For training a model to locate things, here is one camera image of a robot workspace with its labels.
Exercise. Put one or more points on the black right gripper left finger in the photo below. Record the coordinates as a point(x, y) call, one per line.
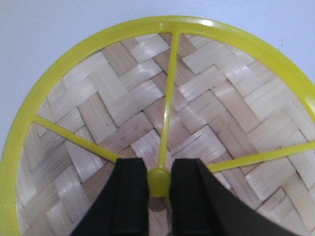
point(121, 208)

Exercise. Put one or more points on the woven bamboo steamer lid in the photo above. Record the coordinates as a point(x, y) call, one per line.
point(162, 88)

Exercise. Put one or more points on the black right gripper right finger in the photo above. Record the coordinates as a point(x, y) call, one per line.
point(202, 206)

